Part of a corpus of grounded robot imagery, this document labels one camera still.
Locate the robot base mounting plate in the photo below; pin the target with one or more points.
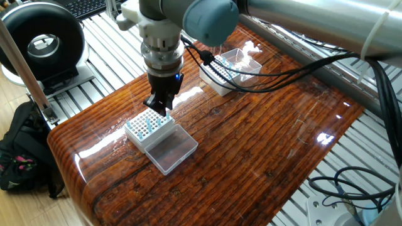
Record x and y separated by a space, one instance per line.
326 216

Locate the clear plastic holder lid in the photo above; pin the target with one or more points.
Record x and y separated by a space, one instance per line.
243 59
171 150

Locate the black keyboard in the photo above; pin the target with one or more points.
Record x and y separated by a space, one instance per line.
84 7

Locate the black backpack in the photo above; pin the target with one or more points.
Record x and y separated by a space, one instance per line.
25 141

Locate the glossy wood grain board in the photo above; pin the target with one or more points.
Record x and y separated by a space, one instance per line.
251 141

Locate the white pipette tip holder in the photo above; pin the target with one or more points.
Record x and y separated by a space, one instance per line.
216 88
135 142

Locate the aluminium frame post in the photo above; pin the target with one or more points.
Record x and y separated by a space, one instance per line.
110 9
19 62

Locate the grey device base plate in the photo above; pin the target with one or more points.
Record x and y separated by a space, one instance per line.
84 77

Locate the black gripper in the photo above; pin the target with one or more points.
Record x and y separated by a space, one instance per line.
165 86

